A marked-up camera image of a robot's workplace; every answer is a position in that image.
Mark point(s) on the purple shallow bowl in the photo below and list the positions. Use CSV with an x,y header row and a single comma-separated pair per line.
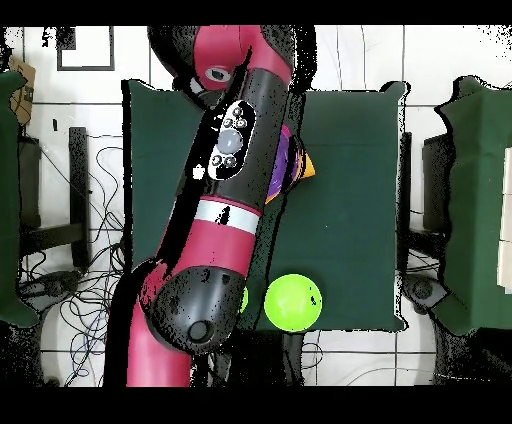
x,y
282,168

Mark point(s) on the orange plastic cup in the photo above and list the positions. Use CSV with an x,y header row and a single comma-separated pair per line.
x,y
308,168

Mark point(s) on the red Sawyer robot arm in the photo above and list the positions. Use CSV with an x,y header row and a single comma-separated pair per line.
x,y
224,240

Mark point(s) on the small green bowl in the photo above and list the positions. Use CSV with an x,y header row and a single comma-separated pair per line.
x,y
244,300

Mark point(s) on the large green bowl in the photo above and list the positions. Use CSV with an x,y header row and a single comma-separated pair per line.
x,y
292,302

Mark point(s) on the dark green tablecloth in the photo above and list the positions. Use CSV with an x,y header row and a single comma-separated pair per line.
x,y
352,180

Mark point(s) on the dark grey stand foot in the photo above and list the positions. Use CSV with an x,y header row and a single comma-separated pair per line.
x,y
52,286
424,290

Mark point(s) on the green cloth side table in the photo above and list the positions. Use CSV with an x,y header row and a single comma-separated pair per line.
x,y
476,200
8,200

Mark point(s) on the cardboard box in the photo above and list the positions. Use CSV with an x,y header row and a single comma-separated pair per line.
x,y
24,80

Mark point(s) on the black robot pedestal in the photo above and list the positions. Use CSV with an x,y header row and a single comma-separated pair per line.
x,y
280,360

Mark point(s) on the black metal frame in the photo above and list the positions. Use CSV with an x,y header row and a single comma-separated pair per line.
x,y
78,180

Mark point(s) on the black floor frame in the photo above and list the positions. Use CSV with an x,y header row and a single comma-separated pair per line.
x,y
66,40

